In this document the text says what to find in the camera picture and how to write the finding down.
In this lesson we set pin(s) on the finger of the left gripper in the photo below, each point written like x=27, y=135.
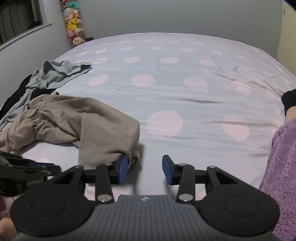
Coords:
x=9, y=155
x=25, y=171

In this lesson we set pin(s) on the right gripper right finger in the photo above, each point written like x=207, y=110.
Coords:
x=173, y=172

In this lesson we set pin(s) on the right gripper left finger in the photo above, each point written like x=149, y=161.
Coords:
x=116, y=171

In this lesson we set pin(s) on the taupe brown shirt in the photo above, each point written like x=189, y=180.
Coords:
x=101, y=133

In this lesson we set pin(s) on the purple fuzzy sleeve forearm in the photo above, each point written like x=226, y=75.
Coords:
x=279, y=179

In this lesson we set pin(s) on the light grey knit garment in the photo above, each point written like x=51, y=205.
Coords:
x=16, y=105

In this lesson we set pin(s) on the black garment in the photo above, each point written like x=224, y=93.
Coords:
x=15, y=97

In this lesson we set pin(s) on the polka dot bed sheet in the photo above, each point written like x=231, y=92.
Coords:
x=204, y=101

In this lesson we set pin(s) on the grey-blue garment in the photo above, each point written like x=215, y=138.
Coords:
x=55, y=74

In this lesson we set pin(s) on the black sock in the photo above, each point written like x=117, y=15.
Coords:
x=288, y=100

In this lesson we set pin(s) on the plush toy hanging organizer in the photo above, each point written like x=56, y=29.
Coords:
x=73, y=22

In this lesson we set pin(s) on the cream door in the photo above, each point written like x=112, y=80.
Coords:
x=286, y=50

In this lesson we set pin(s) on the window frame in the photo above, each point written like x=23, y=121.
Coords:
x=21, y=18

